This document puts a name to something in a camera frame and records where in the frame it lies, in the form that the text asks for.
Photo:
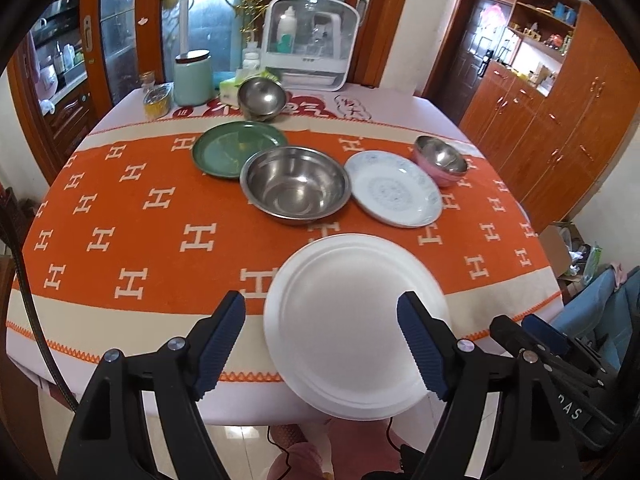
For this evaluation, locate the green plate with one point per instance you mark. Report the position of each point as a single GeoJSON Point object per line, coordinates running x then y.
{"type": "Point", "coordinates": [220, 147]}

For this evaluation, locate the pink garment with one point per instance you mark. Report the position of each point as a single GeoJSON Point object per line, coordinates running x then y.
{"type": "Point", "coordinates": [305, 452]}

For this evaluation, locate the cardboard box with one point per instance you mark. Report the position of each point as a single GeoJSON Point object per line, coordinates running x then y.
{"type": "Point", "coordinates": [550, 245]}

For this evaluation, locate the white red printed cloth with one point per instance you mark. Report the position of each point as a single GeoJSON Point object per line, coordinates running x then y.
{"type": "Point", "coordinates": [390, 110]}

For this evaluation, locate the large steel bowl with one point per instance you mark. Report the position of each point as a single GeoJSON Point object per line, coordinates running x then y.
{"type": "Point", "coordinates": [295, 185]}

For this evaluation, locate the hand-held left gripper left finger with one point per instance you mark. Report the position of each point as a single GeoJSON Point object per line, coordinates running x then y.
{"type": "Point", "coordinates": [220, 347]}

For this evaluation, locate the white countertop sterilizer cabinet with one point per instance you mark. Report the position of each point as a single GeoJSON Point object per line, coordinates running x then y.
{"type": "Point", "coordinates": [345, 50]}

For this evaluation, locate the orange patterned tablecloth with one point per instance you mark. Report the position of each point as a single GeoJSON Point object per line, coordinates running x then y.
{"type": "Point", "coordinates": [150, 230]}

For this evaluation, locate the small white bottle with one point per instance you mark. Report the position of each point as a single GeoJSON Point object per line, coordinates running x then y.
{"type": "Point", "coordinates": [251, 57]}

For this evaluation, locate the white bottle with green label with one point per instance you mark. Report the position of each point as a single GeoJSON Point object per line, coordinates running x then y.
{"type": "Point", "coordinates": [285, 30]}

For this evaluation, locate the small steel bowl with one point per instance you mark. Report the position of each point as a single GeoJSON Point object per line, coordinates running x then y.
{"type": "Point", "coordinates": [260, 95]}

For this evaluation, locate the glass jar with yellow contents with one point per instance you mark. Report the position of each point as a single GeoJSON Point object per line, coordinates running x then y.
{"type": "Point", "coordinates": [157, 105]}

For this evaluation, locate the white upright tube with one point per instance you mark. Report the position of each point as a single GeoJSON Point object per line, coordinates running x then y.
{"type": "Point", "coordinates": [184, 25]}

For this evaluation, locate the dark wooden door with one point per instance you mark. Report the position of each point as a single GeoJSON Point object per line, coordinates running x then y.
{"type": "Point", "coordinates": [470, 55]}

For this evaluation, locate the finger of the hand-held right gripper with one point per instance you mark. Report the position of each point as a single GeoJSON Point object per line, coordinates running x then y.
{"type": "Point", "coordinates": [547, 335]}
{"type": "Point", "coordinates": [507, 332]}

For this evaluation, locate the mint green canister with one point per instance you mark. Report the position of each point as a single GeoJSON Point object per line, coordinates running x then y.
{"type": "Point", "coordinates": [192, 82]}

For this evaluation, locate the wooden wall cabinet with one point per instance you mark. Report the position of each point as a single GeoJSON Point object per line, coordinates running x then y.
{"type": "Point", "coordinates": [575, 125]}

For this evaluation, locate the person's blue jeans leg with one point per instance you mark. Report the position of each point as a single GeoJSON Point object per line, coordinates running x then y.
{"type": "Point", "coordinates": [600, 300]}

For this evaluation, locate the pink steel-lined bowl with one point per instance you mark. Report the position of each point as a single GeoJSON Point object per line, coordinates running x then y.
{"type": "Point", "coordinates": [440, 157]}

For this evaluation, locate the plain white plate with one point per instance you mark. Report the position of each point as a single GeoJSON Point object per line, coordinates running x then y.
{"type": "Point", "coordinates": [340, 320]}

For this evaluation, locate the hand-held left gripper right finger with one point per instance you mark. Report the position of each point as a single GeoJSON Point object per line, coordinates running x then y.
{"type": "Point", "coordinates": [422, 350]}

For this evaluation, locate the white patterned plate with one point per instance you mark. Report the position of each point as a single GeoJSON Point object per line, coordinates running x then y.
{"type": "Point", "coordinates": [395, 190]}

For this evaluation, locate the green tissue pack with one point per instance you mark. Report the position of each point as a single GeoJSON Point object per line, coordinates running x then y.
{"type": "Point", "coordinates": [227, 92]}

